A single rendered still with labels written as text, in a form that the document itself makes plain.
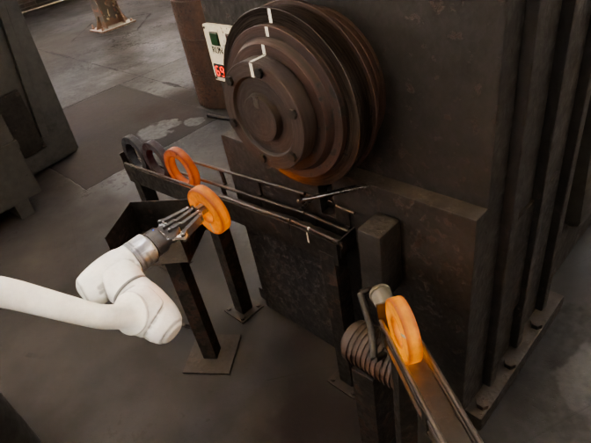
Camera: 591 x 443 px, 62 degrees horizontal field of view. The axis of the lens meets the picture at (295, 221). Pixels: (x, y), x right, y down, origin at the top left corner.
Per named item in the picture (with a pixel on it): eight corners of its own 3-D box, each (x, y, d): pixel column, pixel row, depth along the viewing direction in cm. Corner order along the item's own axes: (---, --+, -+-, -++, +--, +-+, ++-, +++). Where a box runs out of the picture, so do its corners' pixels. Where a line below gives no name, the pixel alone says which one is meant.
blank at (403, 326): (408, 353, 122) (396, 357, 122) (392, 292, 123) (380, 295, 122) (429, 368, 107) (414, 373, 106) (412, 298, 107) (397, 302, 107)
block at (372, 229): (383, 272, 152) (378, 208, 137) (404, 282, 147) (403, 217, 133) (361, 292, 146) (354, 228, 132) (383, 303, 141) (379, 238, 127)
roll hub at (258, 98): (250, 147, 141) (226, 48, 124) (324, 172, 123) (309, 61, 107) (235, 156, 138) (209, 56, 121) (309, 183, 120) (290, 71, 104)
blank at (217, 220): (188, 180, 148) (179, 186, 146) (218, 188, 137) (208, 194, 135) (208, 222, 156) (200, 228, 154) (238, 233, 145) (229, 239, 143)
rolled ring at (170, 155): (156, 153, 200) (164, 149, 202) (179, 192, 206) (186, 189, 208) (177, 146, 186) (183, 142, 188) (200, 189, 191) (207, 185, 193)
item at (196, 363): (186, 334, 220) (129, 201, 177) (243, 335, 214) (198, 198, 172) (171, 373, 204) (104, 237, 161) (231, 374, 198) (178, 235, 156)
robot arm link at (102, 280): (123, 257, 137) (154, 287, 133) (74, 293, 130) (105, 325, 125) (116, 236, 129) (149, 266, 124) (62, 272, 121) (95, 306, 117)
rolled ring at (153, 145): (157, 145, 198) (164, 141, 199) (135, 141, 210) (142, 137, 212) (174, 185, 207) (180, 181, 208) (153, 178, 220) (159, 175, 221)
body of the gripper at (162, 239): (147, 250, 139) (172, 232, 144) (164, 261, 134) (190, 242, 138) (136, 230, 134) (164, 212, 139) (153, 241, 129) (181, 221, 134)
